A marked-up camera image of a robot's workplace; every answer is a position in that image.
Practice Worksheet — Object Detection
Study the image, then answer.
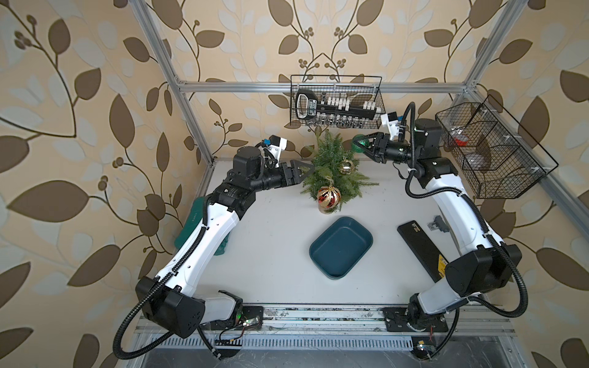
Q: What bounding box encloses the shiny gold ball ornament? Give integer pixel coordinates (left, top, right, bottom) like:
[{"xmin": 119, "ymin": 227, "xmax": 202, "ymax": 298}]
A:
[{"xmin": 338, "ymin": 159, "xmax": 355, "ymax": 176}]

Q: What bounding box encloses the green glitter ball ornament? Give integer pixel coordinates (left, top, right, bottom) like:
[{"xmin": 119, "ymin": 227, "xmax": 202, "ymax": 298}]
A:
[{"xmin": 351, "ymin": 139, "xmax": 374, "ymax": 153}]

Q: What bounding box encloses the side black wire basket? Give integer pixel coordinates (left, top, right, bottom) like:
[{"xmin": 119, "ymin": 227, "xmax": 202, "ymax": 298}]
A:
[{"xmin": 436, "ymin": 94, "xmax": 558, "ymax": 199}]

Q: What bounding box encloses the small green christmas tree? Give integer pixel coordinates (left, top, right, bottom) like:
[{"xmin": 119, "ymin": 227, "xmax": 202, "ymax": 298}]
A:
[{"xmin": 302, "ymin": 131, "xmax": 378, "ymax": 211}]

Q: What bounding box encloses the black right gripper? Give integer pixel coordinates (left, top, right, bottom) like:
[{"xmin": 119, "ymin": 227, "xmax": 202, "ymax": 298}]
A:
[{"xmin": 355, "ymin": 132, "xmax": 420, "ymax": 167}]

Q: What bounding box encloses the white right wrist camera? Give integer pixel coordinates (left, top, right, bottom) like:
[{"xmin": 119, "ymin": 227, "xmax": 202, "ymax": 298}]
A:
[{"xmin": 380, "ymin": 111, "xmax": 406, "ymax": 142}]

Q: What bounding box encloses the small grey metal bracket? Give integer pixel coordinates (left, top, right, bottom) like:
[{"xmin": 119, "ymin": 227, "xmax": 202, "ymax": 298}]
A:
[{"xmin": 427, "ymin": 216, "xmax": 450, "ymax": 233}]

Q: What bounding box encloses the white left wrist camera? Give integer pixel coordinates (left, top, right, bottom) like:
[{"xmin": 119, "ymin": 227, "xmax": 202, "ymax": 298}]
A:
[{"xmin": 261, "ymin": 135, "xmax": 288, "ymax": 169}]

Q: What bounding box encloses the back black wire basket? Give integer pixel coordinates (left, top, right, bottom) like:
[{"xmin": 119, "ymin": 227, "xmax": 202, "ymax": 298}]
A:
[{"xmin": 290, "ymin": 75, "xmax": 386, "ymax": 130}]

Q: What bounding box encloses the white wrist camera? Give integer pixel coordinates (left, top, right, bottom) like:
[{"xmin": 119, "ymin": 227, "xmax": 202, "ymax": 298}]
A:
[
  {"xmin": 261, "ymin": 135, "xmax": 288, "ymax": 169},
  {"xmin": 380, "ymin": 111, "xmax": 406, "ymax": 142}
]

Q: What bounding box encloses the red item in basket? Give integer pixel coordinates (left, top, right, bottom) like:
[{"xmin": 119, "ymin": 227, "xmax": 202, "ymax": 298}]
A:
[{"xmin": 449, "ymin": 128, "xmax": 470, "ymax": 147}]

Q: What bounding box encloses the teal plastic tray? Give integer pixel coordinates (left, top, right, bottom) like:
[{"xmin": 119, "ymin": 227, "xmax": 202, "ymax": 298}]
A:
[{"xmin": 309, "ymin": 216, "xmax": 374, "ymax": 280}]

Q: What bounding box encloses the black socket tool set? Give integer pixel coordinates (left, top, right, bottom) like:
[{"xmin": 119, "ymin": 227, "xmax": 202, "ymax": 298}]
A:
[{"xmin": 291, "ymin": 89, "xmax": 385, "ymax": 121}]

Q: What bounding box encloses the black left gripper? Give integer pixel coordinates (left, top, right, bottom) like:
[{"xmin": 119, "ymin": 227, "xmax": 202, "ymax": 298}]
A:
[{"xmin": 245, "ymin": 161, "xmax": 312, "ymax": 194}]

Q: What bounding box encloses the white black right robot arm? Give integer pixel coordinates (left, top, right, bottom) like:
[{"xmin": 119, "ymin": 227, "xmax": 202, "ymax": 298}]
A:
[{"xmin": 352, "ymin": 103, "xmax": 529, "ymax": 331}]

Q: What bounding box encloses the black flat box yellow label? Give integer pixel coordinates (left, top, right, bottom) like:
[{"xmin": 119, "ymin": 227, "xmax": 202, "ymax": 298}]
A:
[{"xmin": 397, "ymin": 221, "xmax": 448, "ymax": 283}]

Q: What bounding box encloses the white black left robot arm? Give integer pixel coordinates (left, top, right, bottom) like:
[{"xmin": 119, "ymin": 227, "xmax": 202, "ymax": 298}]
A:
[{"xmin": 113, "ymin": 145, "xmax": 314, "ymax": 360}]

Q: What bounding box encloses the red gold striped ornament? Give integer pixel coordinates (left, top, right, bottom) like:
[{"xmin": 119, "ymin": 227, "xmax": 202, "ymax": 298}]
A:
[{"xmin": 317, "ymin": 176, "xmax": 341, "ymax": 214}]

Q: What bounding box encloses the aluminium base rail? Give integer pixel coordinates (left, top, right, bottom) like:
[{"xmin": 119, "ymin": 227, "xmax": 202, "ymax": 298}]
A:
[{"xmin": 133, "ymin": 302, "xmax": 512, "ymax": 337}]

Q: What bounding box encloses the green book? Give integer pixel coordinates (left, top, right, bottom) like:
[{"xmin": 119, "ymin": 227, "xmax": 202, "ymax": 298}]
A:
[{"xmin": 174, "ymin": 196, "xmax": 206, "ymax": 251}]

